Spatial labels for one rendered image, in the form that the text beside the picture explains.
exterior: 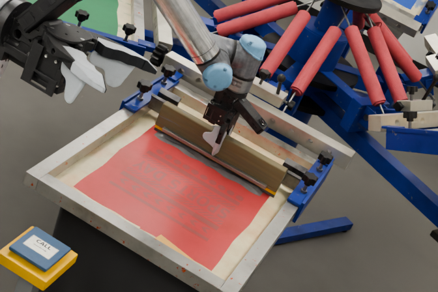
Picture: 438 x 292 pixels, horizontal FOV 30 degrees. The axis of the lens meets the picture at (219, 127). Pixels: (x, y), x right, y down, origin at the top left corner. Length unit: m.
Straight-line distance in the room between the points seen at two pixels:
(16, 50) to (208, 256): 1.02
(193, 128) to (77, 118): 1.90
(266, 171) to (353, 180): 2.41
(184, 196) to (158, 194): 0.08
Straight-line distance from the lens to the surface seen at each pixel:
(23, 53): 1.14
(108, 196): 2.09
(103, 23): 2.94
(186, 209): 2.15
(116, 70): 1.16
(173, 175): 2.26
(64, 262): 1.86
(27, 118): 4.07
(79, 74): 1.03
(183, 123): 2.36
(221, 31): 2.97
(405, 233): 4.48
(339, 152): 2.56
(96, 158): 2.21
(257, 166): 2.31
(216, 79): 2.05
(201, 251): 2.04
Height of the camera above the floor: 2.17
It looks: 28 degrees down
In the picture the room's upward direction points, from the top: 23 degrees clockwise
